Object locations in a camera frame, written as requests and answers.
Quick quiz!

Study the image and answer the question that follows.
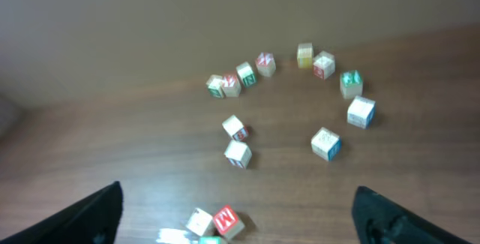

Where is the plain wooden block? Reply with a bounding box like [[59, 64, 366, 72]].
[[310, 127, 341, 161], [346, 95, 376, 129]]

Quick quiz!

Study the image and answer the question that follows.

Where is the green E wooden block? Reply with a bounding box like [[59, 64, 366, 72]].
[[340, 70, 363, 99]]

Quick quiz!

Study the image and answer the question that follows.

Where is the red A wooden block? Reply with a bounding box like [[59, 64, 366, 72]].
[[222, 74, 242, 98]]

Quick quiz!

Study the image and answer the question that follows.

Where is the red M wooden block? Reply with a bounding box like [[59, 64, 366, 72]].
[[213, 205, 245, 240]]

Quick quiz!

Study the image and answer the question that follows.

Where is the yellow wooden block top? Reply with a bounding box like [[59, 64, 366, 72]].
[[297, 43, 314, 68]]

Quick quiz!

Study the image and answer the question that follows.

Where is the red X wooden block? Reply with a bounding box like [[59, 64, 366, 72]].
[[255, 52, 276, 77]]

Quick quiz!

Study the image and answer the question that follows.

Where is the green N wooden block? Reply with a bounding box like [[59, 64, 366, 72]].
[[236, 62, 257, 87]]

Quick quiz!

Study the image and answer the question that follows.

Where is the green V wooden block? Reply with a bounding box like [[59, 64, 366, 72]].
[[198, 236, 228, 244]]

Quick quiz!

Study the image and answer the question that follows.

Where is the carrot picture wooden block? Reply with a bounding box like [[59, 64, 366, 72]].
[[222, 115, 249, 141]]

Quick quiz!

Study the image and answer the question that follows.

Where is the plain wooden block lower right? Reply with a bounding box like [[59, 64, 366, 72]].
[[310, 127, 341, 161]]

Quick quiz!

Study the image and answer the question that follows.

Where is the red I wooden block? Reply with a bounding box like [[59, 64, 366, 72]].
[[224, 140, 252, 169]]

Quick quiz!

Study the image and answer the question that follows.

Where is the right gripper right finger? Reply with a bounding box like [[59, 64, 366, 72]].
[[352, 186, 469, 244]]

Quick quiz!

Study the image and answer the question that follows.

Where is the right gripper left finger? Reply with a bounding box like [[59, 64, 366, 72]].
[[1, 181, 123, 244]]

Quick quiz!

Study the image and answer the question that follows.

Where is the green Z wooden block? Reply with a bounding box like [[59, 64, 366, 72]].
[[206, 74, 224, 98]]

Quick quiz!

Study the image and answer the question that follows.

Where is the red framed wooden block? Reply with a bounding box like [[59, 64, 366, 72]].
[[313, 51, 335, 80]]

